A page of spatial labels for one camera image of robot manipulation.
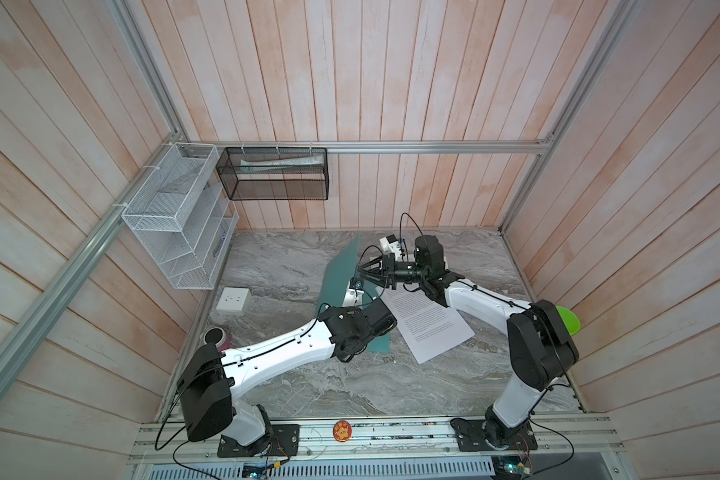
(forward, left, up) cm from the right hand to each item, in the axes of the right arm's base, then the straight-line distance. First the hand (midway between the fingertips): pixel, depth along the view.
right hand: (359, 274), depth 79 cm
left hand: (-10, +3, -7) cm, 13 cm away
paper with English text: (-3, -22, -23) cm, 32 cm away
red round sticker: (-34, +4, -22) cm, 40 cm away
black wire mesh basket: (+42, +31, +3) cm, 52 cm away
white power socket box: (+2, +41, -18) cm, 45 cm away
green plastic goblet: (-9, -56, -8) cm, 57 cm away
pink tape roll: (-11, +42, -17) cm, 46 cm away
